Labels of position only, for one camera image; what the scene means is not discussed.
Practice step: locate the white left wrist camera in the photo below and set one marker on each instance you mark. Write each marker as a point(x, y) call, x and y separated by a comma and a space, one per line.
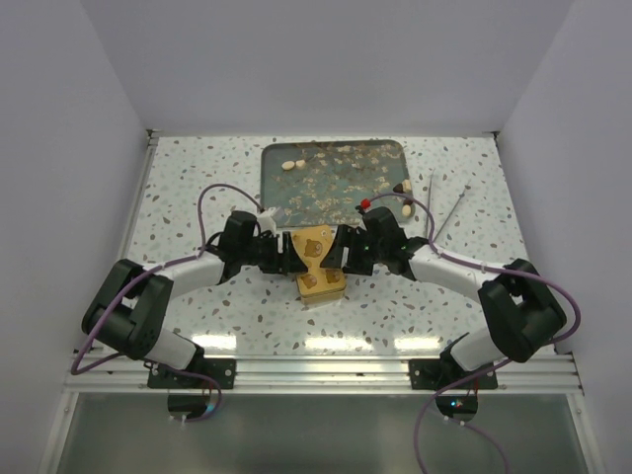
point(269, 218)

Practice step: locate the silver metal tin lid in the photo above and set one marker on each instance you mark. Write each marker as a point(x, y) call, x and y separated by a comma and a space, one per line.
point(312, 244)

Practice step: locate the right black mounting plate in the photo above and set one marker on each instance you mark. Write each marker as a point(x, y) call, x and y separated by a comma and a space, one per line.
point(434, 374)

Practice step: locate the gold metal tin box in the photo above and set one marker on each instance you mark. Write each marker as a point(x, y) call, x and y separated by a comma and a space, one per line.
point(315, 296)

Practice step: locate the silver metal tongs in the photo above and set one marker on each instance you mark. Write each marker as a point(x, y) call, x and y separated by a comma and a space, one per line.
point(446, 191)

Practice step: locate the aluminium rail front edge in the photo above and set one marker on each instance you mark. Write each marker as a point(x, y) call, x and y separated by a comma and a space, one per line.
point(338, 375)

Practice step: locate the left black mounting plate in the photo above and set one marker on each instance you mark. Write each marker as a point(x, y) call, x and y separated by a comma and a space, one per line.
point(202, 373)

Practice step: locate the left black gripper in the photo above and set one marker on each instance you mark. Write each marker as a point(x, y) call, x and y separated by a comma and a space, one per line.
point(286, 262)

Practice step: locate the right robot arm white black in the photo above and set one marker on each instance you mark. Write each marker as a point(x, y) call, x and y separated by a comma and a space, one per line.
point(521, 313)

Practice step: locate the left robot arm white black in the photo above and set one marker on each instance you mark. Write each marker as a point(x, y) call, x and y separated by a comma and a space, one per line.
point(127, 314)

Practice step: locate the floral teal serving tray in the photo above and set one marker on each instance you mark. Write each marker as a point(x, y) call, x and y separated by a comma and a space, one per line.
point(337, 176)

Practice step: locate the black mounting plate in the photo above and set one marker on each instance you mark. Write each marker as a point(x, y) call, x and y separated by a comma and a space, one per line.
point(202, 373)
point(434, 374)

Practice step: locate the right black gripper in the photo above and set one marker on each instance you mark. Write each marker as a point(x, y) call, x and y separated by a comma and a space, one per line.
point(348, 236)

